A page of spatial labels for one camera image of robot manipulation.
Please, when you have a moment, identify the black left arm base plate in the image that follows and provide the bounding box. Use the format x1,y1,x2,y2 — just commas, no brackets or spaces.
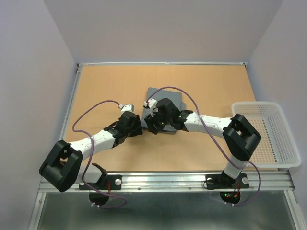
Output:
88,174,122,191

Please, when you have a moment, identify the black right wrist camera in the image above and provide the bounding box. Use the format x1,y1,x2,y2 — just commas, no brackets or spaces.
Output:
155,98,180,120

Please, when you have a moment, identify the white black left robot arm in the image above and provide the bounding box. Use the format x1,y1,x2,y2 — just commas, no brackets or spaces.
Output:
39,112,142,192

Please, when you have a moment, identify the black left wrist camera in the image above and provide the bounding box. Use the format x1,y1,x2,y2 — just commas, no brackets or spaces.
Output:
118,111,139,131

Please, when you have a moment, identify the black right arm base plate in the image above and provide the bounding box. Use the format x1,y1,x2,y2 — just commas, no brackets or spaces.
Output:
203,173,249,190

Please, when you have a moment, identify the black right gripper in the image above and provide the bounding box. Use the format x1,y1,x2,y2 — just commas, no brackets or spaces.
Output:
145,105,172,134

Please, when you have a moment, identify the grey long sleeve shirt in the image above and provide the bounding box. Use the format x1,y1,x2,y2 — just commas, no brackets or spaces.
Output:
141,90,187,134

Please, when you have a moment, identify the aluminium front frame rail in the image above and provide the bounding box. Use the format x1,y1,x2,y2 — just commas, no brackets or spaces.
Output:
38,171,295,192

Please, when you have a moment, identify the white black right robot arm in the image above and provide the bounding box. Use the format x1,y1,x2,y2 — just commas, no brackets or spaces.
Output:
144,109,262,187

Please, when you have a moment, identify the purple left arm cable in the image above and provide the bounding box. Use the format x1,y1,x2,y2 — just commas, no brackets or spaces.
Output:
72,100,128,209

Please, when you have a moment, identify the white perforated plastic basket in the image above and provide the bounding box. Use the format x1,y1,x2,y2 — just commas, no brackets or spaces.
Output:
232,101,302,169

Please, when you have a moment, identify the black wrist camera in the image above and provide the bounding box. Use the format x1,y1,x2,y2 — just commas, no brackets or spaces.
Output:
118,111,139,131
155,98,180,120

